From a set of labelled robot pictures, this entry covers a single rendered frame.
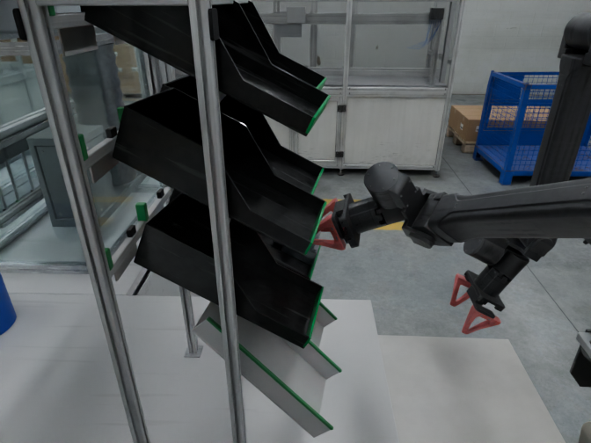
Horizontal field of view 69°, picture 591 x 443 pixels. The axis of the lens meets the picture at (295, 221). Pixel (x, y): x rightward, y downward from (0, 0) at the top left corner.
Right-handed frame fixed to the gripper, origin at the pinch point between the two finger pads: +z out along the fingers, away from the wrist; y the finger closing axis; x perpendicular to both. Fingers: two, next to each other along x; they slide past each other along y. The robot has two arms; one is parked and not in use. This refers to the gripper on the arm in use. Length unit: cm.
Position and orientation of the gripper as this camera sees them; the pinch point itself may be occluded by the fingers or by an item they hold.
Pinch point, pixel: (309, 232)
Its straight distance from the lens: 81.8
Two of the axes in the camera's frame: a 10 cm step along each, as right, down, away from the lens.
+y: -1.9, 4.6, -8.6
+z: -8.9, 2.9, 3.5
